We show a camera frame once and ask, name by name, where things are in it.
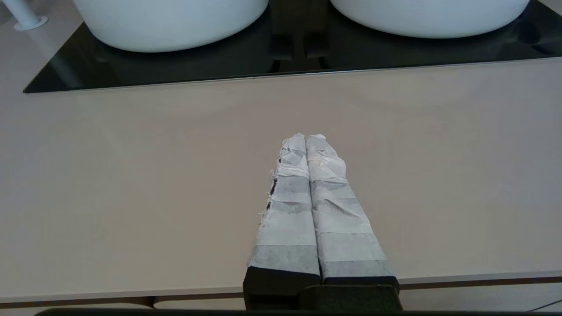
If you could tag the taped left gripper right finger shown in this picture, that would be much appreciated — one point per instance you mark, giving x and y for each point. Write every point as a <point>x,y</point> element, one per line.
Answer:
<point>342,228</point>

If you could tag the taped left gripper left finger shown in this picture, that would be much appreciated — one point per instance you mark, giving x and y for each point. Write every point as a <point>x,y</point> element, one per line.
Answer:
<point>287,219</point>

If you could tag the shallow white pot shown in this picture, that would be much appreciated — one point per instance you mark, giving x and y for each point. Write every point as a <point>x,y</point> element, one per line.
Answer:
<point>175,26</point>

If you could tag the deep white pot steel interior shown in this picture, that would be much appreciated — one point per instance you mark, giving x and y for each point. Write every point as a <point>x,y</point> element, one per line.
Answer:
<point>430,17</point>

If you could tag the black glass induction cooktop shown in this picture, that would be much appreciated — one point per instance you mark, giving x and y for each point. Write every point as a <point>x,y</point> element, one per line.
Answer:
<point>175,66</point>

